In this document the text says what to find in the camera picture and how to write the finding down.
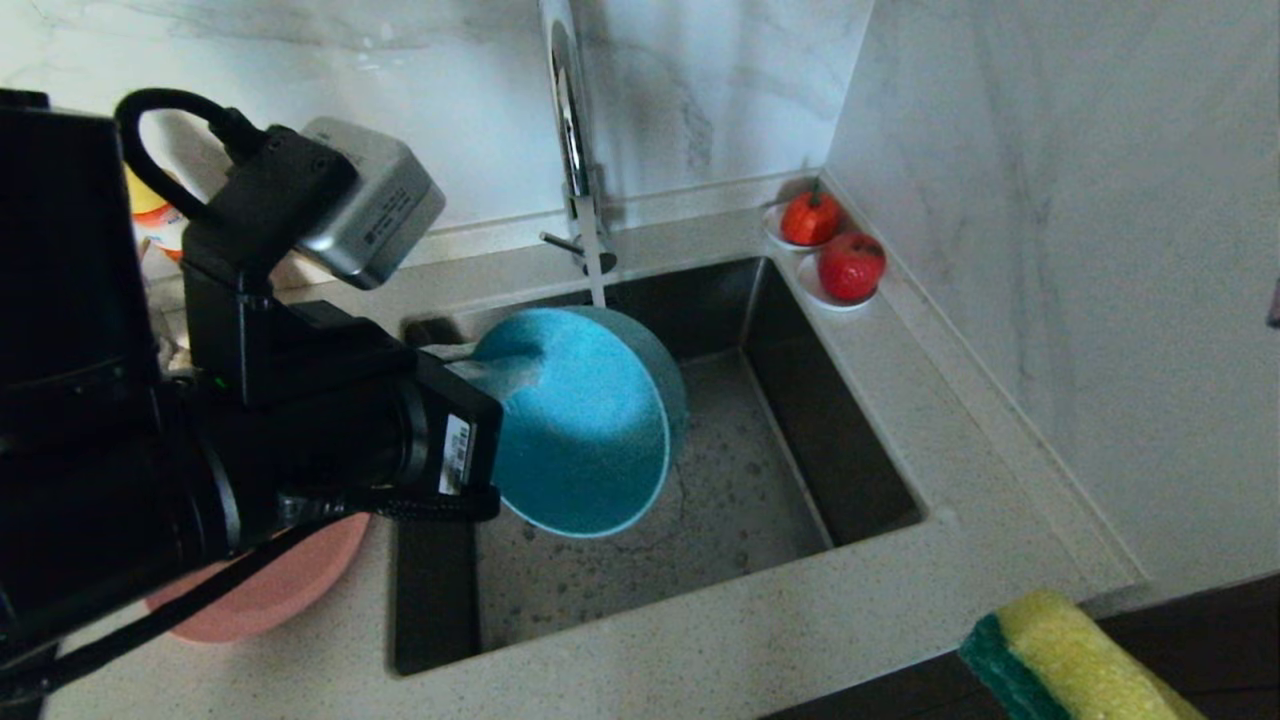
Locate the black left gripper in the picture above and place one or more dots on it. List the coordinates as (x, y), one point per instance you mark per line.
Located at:
(330, 450)

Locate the teal blue bowl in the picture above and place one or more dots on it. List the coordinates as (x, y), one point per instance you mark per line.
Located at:
(590, 430)

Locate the orange detergent bottle yellow cap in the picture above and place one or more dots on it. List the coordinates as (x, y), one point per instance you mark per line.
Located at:
(150, 215)

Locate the yellow sponge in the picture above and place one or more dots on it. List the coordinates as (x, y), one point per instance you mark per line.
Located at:
(1070, 660)

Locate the stainless steel sink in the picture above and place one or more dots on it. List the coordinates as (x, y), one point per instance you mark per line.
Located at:
(740, 500)

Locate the chrome faucet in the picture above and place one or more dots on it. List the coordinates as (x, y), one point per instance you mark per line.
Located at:
(572, 130)

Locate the small white dish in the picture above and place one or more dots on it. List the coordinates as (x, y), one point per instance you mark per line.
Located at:
(812, 290)
(770, 232)

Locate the pink round plate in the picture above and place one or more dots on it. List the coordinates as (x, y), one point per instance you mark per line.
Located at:
(270, 590)

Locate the red tomato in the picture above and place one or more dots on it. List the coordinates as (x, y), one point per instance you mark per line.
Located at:
(808, 222)

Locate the red apple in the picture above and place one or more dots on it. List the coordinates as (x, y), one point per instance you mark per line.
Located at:
(850, 268)

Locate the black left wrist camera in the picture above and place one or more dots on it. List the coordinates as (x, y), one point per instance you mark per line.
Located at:
(370, 200)

